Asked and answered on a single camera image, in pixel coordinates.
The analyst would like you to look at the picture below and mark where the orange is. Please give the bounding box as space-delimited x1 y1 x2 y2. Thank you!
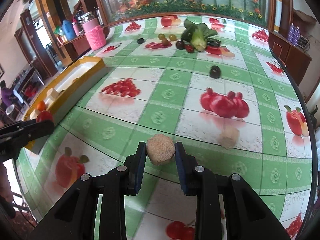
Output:
36 100 47 112

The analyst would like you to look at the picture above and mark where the purple bottles pair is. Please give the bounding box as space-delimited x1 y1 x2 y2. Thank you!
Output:
287 23 300 46

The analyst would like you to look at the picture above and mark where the small red fruit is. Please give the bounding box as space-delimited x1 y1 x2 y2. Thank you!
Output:
184 44 194 54

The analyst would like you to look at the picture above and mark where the dark grape far left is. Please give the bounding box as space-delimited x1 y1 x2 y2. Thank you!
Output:
137 38 145 44

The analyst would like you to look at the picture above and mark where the person's left hand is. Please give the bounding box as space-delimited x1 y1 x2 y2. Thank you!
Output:
0 163 14 203

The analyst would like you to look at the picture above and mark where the green grape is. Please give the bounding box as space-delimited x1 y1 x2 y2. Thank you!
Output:
158 34 165 40
169 34 177 41

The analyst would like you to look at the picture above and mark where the red tomato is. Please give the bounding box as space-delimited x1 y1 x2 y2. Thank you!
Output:
36 111 54 122

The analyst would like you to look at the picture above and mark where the dark plum by bok choy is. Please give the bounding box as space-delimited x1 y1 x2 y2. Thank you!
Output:
176 40 185 50

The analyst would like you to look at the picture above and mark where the beige banana piece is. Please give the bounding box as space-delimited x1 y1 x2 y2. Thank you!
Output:
218 126 240 149

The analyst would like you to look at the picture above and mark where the blue plastic jug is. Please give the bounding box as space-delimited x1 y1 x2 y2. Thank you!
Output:
62 19 76 41

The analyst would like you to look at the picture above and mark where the brownish grape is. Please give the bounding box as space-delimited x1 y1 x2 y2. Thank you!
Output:
161 38 170 47

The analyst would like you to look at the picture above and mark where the pink knitted jar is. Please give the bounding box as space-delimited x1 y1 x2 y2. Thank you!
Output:
81 12 106 50

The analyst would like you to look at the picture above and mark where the green grape right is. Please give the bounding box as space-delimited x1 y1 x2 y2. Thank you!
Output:
169 34 177 41

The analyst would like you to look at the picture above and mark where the green bok choy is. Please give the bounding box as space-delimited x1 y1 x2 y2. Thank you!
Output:
181 19 221 52

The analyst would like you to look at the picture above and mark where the dark plum on table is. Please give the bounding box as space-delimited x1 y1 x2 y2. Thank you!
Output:
209 66 221 79

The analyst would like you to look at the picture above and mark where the green grape left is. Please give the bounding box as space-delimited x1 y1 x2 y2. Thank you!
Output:
158 34 165 40

